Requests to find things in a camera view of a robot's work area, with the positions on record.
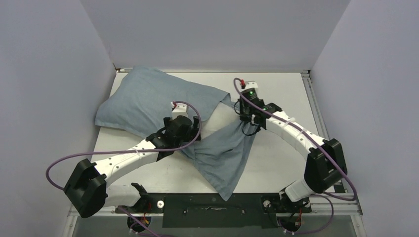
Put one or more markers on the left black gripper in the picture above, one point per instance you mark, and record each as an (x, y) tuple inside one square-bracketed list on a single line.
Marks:
[(191, 133)]

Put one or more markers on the cream white pillow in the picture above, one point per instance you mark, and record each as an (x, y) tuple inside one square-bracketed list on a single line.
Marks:
[(222, 116)]

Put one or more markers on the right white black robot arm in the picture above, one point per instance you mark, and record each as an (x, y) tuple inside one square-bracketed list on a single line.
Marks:
[(325, 164)]

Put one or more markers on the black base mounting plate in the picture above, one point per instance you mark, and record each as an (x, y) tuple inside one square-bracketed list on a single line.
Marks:
[(210, 210)]

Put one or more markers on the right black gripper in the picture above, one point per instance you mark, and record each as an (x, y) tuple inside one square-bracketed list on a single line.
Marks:
[(243, 117)]

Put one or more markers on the patchwork and blue pillowcase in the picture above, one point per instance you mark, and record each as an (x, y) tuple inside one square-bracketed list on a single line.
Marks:
[(142, 101)]

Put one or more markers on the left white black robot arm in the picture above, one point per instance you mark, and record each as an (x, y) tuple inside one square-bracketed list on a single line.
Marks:
[(91, 185)]

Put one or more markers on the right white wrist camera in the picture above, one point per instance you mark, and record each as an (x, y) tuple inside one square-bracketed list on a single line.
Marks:
[(248, 85)]

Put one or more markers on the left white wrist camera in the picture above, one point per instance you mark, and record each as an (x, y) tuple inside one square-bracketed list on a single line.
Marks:
[(178, 109)]

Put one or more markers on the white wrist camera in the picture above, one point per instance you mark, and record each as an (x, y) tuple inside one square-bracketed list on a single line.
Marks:
[(178, 109), (248, 85)]

